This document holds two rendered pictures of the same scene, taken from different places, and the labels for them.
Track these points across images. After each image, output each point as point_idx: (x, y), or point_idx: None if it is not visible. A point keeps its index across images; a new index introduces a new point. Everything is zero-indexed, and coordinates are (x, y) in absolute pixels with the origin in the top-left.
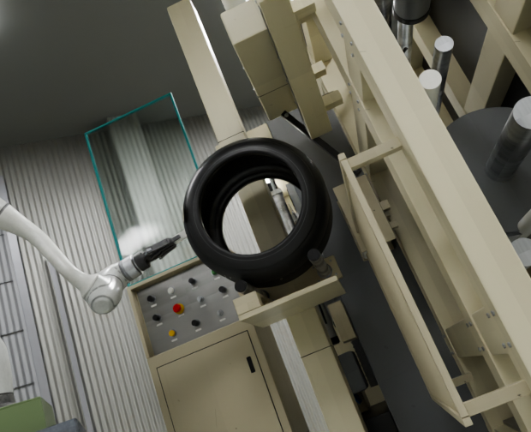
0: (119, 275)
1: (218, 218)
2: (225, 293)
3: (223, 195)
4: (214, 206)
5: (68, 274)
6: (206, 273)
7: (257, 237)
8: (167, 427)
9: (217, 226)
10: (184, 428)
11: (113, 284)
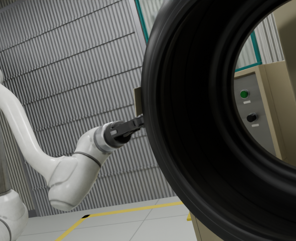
0: (93, 151)
1: (226, 69)
2: (256, 122)
3: (236, 27)
4: (220, 48)
5: (28, 162)
6: (235, 94)
7: None
8: (193, 224)
9: (224, 83)
10: (206, 233)
11: (75, 176)
